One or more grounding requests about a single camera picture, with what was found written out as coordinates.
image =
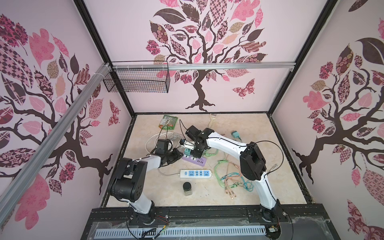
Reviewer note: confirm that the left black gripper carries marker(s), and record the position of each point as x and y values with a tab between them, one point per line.
177	155

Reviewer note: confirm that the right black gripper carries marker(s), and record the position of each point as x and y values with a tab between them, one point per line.
196	155

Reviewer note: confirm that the dark teal charger plug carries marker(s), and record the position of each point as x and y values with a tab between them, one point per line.
236	135

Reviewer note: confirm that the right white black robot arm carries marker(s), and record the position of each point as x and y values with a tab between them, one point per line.
252	161

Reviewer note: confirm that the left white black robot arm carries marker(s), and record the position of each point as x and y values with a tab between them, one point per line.
128	180

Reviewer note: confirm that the white blue power strip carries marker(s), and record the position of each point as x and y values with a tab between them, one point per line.
195	174

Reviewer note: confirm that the beige vegetable peeler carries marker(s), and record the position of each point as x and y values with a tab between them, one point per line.
212	120

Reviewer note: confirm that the purple power strip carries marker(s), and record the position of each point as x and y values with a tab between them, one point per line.
199	162

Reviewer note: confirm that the black lid glass jar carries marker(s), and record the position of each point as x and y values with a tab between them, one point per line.
187	188

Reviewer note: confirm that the green snack packet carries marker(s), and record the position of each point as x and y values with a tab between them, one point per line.
168	122

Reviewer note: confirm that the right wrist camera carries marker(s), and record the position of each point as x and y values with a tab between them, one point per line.
187	144

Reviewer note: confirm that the black wire basket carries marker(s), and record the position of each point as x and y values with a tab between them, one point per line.
138	77

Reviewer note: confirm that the rear aluminium rail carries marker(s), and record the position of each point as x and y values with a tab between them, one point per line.
212	66

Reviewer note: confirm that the aluminium rail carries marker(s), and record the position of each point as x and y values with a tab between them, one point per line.
212	66
22	181

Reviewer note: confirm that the white slotted cable duct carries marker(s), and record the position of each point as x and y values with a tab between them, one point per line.
178	232

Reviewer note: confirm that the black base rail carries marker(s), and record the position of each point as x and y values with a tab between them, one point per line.
253	213

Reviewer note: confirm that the left aluminium rail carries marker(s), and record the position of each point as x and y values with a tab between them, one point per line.
22	181

